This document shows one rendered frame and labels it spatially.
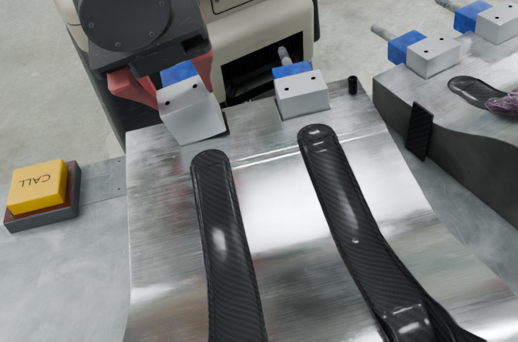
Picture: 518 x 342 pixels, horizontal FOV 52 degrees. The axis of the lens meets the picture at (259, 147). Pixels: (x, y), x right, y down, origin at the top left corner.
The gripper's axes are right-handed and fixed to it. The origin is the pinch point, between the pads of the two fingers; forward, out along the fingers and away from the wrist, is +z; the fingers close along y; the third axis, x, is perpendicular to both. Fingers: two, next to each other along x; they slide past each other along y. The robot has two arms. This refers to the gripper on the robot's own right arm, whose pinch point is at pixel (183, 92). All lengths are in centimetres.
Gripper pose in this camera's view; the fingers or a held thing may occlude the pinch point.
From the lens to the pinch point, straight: 53.3
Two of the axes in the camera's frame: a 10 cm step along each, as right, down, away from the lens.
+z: 2.7, 5.5, 7.9
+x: -2.4, -7.6, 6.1
